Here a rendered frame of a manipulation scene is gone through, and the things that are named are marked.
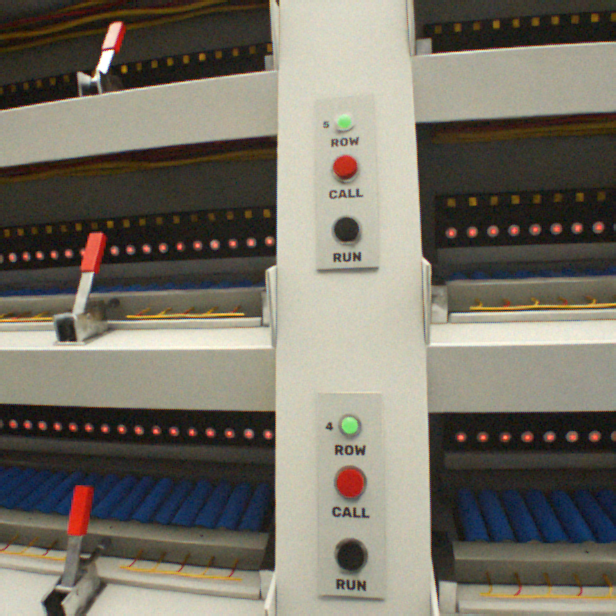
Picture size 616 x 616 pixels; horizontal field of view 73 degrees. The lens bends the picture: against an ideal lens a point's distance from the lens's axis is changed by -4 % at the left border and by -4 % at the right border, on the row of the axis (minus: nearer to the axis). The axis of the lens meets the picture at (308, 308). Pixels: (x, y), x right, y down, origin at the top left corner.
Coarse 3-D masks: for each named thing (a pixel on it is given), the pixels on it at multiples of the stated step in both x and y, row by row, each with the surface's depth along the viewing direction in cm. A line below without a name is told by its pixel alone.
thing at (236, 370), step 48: (0, 336) 36; (48, 336) 35; (144, 336) 33; (192, 336) 32; (240, 336) 31; (0, 384) 32; (48, 384) 32; (96, 384) 31; (144, 384) 30; (192, 384) 30; (240, 384) 29
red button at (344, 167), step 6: (342, 156) 29; (348, 156) 29; (336, 162) 29; (342, 162) 29; (348, 162) 29; (354, 162) 28; (336, 168) 29; (342, 168) 29; (348, 168) 28; (354, 168) 28; (336, 174) 29; (342, 174) 28; (348, 174) 28; (354, 174) 29
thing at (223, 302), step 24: (240, 288) 37; (264, 288) 36; (0, 312) 40; (24, 312) 39; (48, 312) 39; (120, 312) 38; (144, 312) 36; (168, 312) 37; (192, 312) 37; (216, 312) 36; (240, 312) 36
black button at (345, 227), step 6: (336, 222) 28; (342, 222) 28; (348, 222) 28; (354, 222) 28; (336, 228) 28; (342, 228) 28; (348, 228) 28; (354, 228) 28; (336, 234) 28; (342, 234) 28; (348, 234) 28; (354, 234) 28; (342, 240) 28; (348, 240) 28
